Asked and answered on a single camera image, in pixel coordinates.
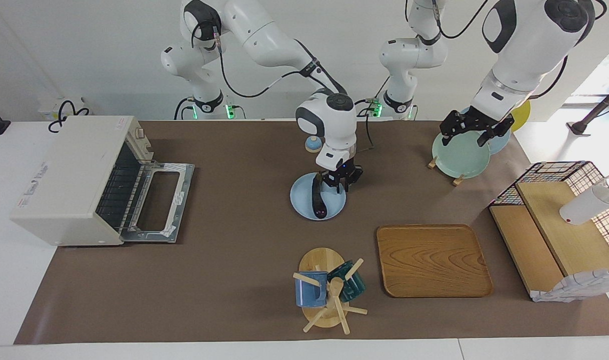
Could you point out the blue mug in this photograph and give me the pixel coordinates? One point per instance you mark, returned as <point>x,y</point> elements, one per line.
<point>309,295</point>

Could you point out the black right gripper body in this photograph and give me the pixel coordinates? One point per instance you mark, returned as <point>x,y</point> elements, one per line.
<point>345,172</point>

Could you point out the pale green racked plate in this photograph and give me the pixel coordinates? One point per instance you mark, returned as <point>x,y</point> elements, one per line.
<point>459,157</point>

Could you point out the brown table mat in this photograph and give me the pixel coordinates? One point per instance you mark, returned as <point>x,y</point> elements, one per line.
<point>234,275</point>

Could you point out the black stand pole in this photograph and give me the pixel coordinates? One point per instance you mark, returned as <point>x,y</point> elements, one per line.
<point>579,127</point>

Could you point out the white power strip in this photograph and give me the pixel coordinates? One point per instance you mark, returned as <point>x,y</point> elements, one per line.
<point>45,107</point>

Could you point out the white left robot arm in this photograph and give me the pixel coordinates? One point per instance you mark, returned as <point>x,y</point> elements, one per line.
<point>529,45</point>

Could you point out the yellow racked plate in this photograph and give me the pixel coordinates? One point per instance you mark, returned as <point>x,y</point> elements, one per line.
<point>522,117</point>

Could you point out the wooden plate rack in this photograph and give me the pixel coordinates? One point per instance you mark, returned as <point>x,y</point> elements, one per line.
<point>457,181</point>

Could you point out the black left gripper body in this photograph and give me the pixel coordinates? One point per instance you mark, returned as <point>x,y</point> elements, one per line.
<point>477,122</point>

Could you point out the white bottle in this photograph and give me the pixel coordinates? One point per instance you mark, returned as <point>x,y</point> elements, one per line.
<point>584,207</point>

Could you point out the light blue racked plate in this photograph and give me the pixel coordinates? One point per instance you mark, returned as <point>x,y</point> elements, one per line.
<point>500,142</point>

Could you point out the dark purple eggplant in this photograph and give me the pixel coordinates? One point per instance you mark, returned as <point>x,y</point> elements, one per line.
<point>318,202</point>

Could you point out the wooden shelf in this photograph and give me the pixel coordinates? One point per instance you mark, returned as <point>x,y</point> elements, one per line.
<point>569,235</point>

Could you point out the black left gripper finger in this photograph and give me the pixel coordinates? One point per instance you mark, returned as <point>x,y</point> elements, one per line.
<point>445,137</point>
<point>483,138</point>

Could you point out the dark green mug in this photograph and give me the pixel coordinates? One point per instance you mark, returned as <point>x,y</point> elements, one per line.
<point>357,287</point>

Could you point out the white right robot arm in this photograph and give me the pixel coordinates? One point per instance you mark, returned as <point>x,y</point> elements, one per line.
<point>264,40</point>

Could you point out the white patterned cloth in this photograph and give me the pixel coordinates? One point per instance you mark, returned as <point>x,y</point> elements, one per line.
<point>574,287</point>

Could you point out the small blue white bell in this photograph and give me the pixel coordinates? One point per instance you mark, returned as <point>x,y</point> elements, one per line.
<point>312,146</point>

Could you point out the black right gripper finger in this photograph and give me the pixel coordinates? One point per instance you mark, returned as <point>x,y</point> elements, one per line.
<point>325,180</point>
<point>342,186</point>

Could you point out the wooden mug tree stand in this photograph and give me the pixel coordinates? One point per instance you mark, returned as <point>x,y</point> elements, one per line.
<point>322,260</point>

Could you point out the wooden rectangular tray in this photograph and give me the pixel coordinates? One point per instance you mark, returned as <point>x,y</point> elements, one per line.
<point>432,260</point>

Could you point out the cream toaster oven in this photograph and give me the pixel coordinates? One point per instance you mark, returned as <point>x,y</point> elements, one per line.
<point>69,175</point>

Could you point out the light blue round plate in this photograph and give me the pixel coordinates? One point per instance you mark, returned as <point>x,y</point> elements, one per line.
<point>302,200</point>

